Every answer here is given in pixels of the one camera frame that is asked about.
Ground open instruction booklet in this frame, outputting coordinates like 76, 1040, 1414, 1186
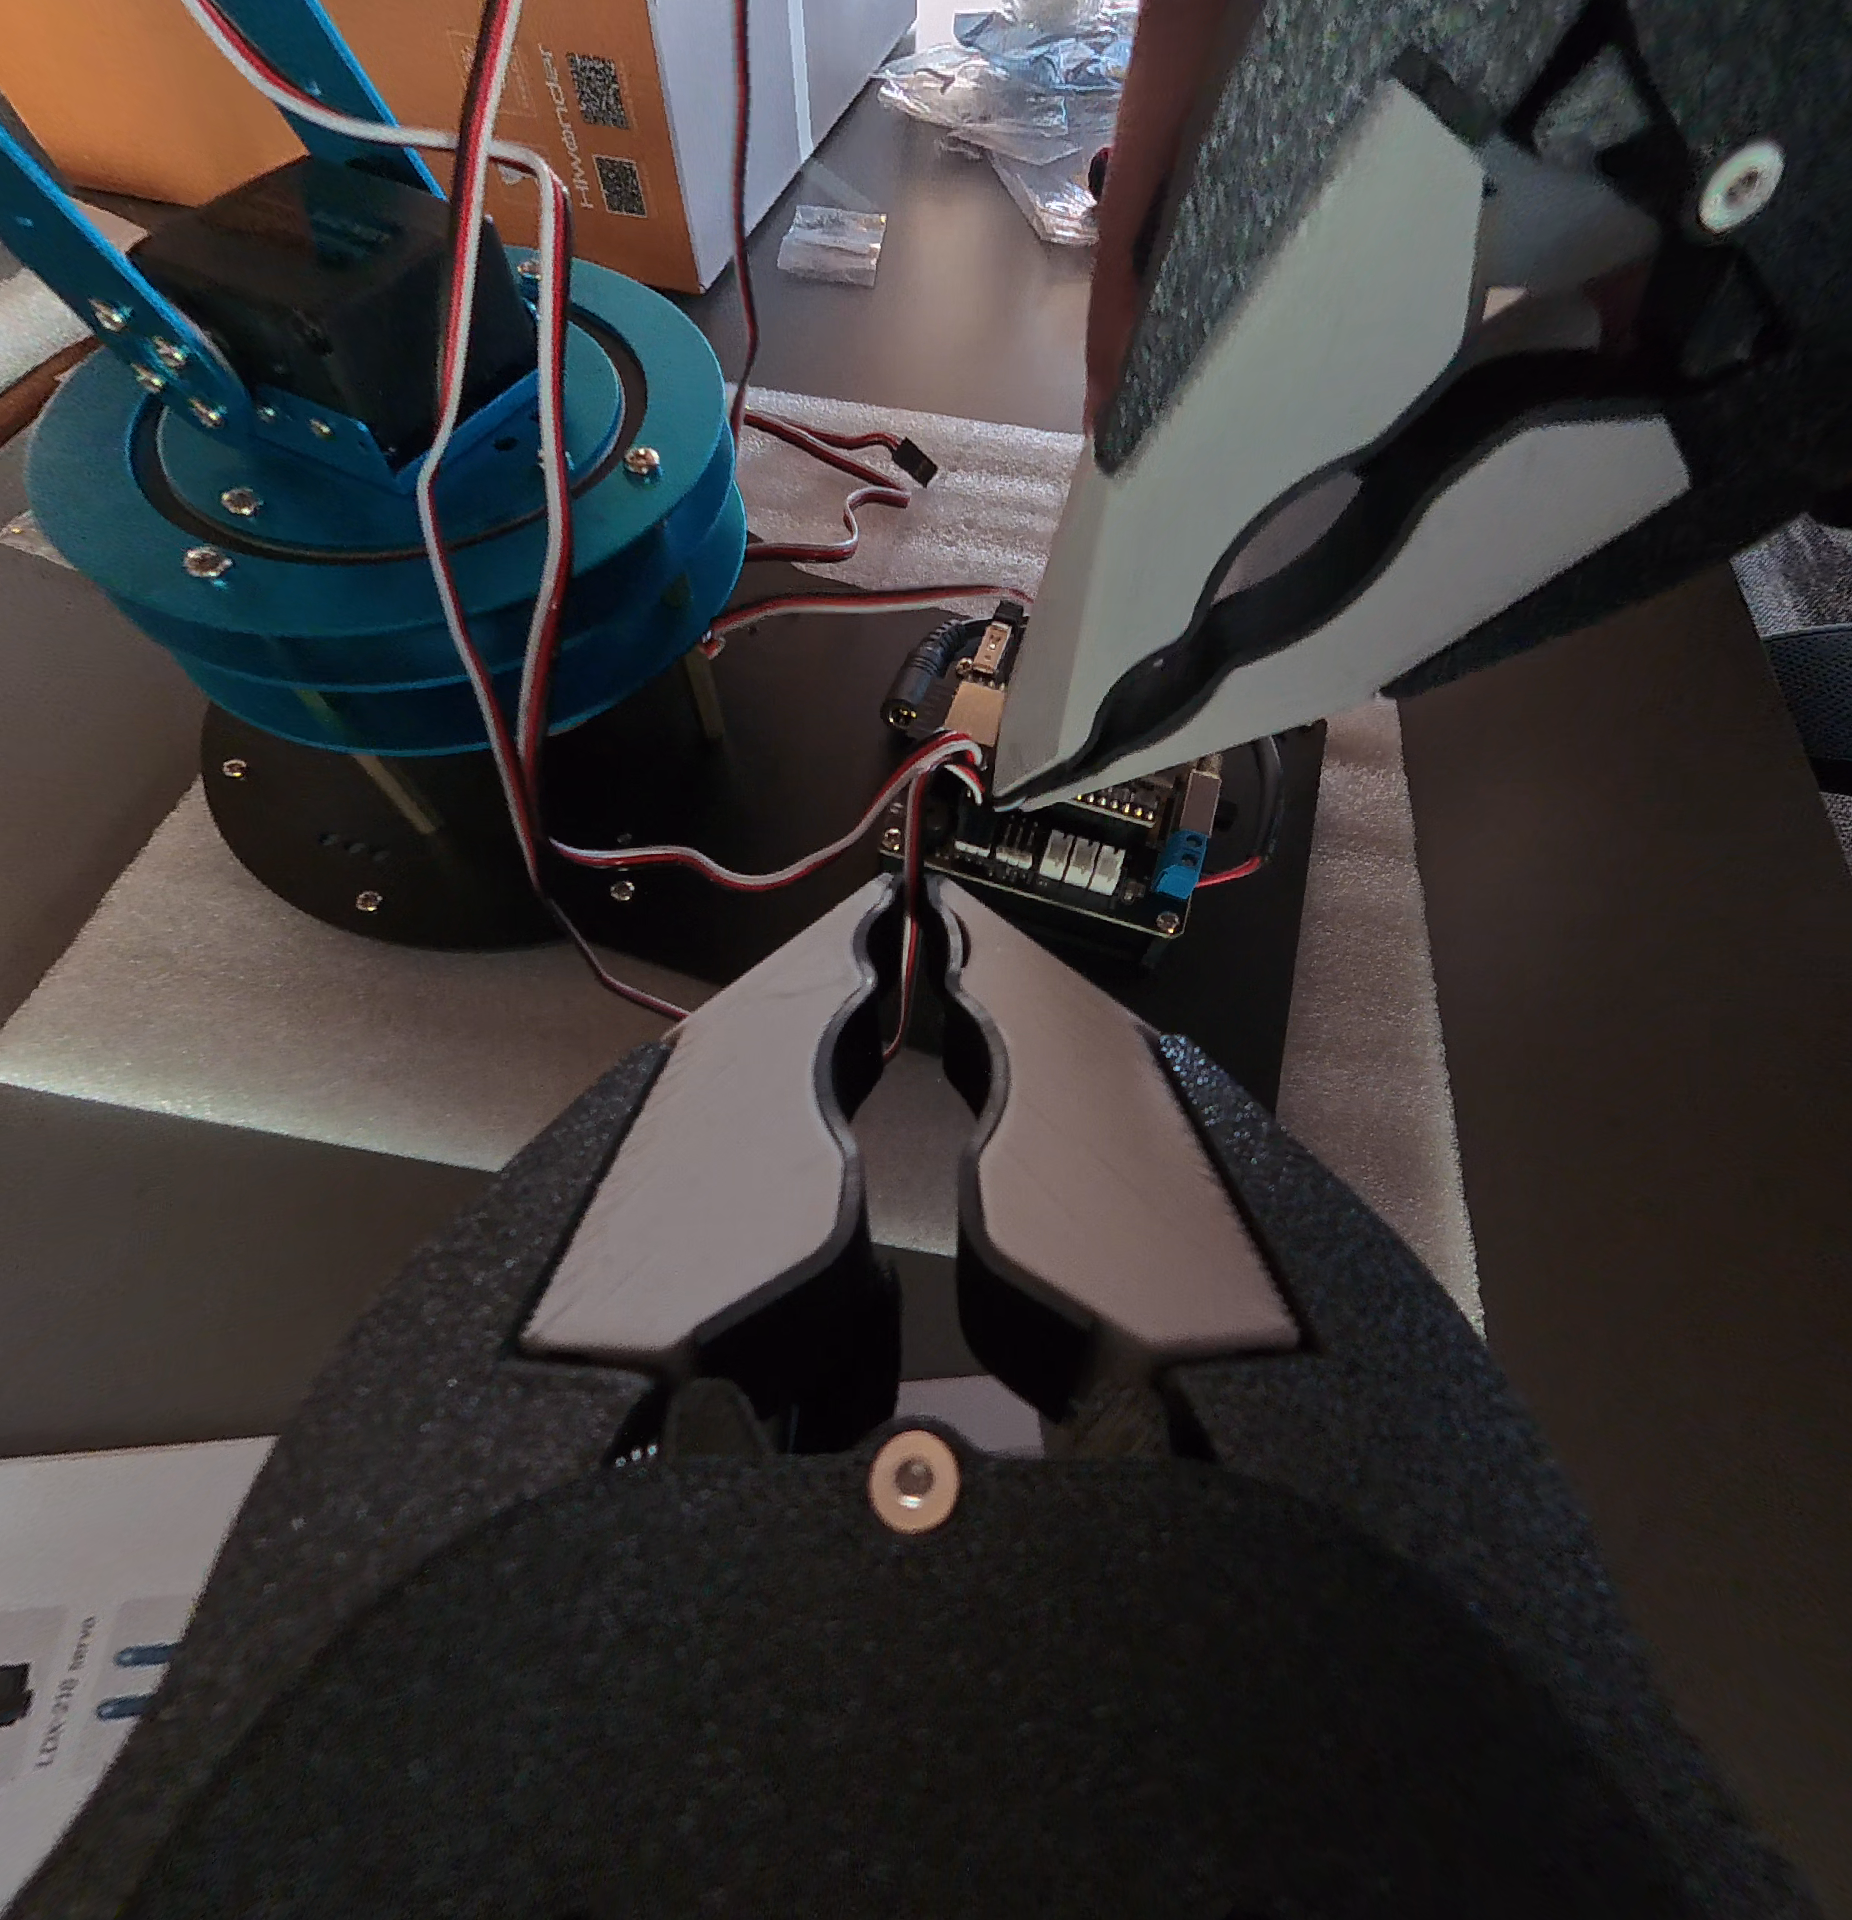
0, 1367, 1049, 1851

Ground orange white cardboard box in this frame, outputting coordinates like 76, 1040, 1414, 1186
28, 0, 920, 297

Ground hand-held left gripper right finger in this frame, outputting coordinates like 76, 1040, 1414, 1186
926, 879, 1306, 1428

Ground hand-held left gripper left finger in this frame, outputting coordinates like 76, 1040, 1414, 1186
523, 879, 904, 1452

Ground control circuit board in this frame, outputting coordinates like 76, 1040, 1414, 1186
878, 593, 1274, 943

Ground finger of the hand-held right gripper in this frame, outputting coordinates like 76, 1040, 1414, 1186
1000, 77, 1669, 805
1002, 413, 1695, 818

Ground white foam sheet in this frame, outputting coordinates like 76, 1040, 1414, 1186
0, 383, 1483, 1338

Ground small clear parts bag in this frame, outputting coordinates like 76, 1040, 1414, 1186
776, 201, 889, 287

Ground crumpled clear plastic bag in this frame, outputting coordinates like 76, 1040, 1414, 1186
878, 0, 1141, 248

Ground blue toy robot arm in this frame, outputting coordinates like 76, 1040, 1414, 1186
0, 0, 1331, 1121

